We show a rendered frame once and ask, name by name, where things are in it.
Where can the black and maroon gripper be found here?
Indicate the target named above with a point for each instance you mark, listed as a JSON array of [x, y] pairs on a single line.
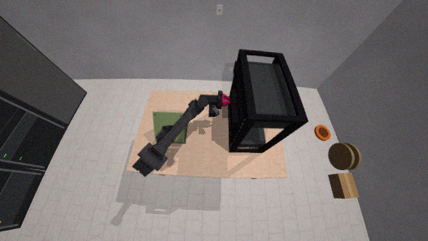
[[221, 99]]

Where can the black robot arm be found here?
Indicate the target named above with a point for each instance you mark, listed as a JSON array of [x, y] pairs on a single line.
[[155, 157]]

